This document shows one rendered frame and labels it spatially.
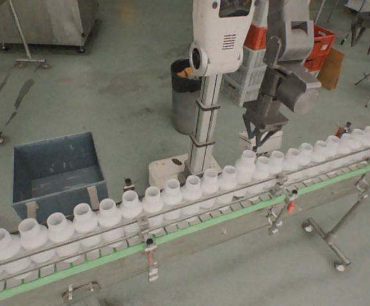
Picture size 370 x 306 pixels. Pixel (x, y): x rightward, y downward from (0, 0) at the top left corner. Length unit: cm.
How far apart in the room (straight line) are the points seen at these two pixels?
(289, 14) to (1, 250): 76
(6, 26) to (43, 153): 339
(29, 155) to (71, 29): 315
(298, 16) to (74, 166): 110
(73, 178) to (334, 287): 171
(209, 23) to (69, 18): 321
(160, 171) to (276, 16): 153
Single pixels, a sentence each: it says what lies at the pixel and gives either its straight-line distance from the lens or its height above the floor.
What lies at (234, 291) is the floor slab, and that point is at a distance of 186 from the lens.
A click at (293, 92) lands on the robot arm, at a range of 57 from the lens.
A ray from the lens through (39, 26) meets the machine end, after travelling 439.
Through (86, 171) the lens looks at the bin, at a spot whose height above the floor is 73.
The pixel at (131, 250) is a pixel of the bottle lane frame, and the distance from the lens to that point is 80.
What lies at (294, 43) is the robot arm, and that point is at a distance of 58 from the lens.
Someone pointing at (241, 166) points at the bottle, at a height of 117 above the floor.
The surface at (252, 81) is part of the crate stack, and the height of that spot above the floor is 30.
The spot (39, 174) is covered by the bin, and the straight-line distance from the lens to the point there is 138.
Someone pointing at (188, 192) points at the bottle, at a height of 113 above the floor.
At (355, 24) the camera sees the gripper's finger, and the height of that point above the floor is 146.
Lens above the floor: 171
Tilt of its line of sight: 44 degrees down
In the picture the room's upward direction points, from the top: 5 degrees clockwise
